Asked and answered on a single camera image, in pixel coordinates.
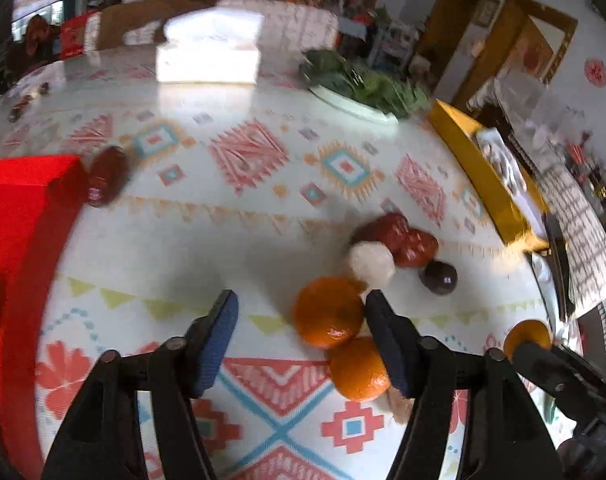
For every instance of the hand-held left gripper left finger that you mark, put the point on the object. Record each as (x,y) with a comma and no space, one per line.
(218,340)

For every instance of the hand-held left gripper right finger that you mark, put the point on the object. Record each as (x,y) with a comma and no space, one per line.
(385,345)

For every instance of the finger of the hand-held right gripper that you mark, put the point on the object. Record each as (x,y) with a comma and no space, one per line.
(553,370)

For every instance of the large orange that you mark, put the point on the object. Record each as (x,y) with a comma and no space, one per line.
(328,317)

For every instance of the white foam-netted fruit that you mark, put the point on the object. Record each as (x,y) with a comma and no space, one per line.
(372,262)

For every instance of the dark purple passion fruit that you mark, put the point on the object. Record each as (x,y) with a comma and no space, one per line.
(438,277)

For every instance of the dark red stickered apple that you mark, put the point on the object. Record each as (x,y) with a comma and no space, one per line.
(105,176)

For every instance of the red tray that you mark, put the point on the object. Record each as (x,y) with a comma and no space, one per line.
(23,240)

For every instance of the black flat device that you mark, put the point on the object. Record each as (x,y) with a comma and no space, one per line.
(558,265)

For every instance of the black and white grid sheet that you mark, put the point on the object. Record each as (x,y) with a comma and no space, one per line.
(580,232)

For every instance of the yellow box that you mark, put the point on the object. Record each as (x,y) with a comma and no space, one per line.
(483,185)

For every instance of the white dish of food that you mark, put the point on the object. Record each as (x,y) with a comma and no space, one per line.
(500,157)

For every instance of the white plate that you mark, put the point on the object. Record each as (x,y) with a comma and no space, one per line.
(353,105)

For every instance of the leafy green vegetables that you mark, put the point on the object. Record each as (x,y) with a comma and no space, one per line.
(365,82)

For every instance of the white tissue pack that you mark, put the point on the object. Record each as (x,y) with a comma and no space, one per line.
(208,52)

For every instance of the small dark red fruit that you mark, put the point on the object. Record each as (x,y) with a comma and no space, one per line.
(19,107)

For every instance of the brown cardboard box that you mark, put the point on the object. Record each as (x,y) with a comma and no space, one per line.
(133,22)

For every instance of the red cardboard box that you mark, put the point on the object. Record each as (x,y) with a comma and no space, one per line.
(78,35)

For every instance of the red paper wall decoration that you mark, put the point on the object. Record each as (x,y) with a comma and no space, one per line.
(597,71)

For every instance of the wooden door frame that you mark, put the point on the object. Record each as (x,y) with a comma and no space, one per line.
(528,40)

